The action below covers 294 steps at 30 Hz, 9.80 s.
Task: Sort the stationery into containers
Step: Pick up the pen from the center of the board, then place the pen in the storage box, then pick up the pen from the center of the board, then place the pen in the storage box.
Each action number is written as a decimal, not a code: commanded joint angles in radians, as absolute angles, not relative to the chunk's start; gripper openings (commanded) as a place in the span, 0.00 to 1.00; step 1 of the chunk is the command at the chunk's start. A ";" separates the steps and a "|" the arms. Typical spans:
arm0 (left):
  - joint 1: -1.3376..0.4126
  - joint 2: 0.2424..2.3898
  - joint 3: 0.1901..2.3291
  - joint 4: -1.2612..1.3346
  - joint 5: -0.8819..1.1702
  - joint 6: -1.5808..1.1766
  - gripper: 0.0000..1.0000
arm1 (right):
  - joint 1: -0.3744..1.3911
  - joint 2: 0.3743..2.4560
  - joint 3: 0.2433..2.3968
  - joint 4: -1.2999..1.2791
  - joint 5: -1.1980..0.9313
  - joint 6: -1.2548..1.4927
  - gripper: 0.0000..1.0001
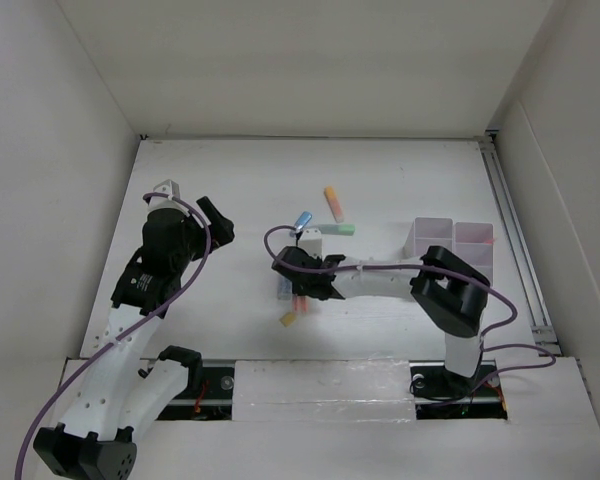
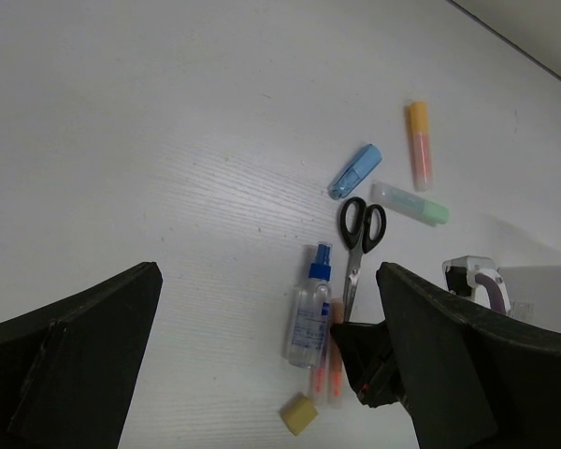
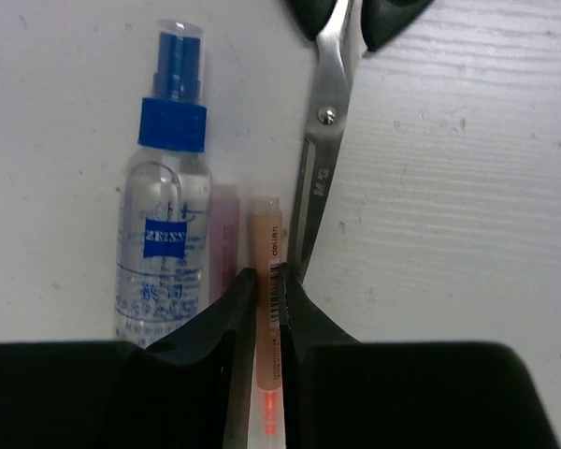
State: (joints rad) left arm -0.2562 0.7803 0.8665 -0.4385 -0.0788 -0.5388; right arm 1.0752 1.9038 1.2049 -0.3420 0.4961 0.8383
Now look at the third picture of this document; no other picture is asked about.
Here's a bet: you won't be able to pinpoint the pink barrel pen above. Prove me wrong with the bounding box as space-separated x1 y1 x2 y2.
209 184 240 304

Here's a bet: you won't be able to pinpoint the orange barrel pen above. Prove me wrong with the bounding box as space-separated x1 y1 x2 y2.
249 196 282 448

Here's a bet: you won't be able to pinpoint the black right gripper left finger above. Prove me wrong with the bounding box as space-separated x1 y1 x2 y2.
0 268 256 448

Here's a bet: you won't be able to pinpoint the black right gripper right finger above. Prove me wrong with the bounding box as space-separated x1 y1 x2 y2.
280 268 559 448

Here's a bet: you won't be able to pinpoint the black handled scissors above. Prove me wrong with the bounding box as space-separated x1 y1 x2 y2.
287 0 432 280

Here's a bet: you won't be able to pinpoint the clear blue spray bottle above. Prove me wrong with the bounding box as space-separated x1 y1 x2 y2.
114 20 212 347

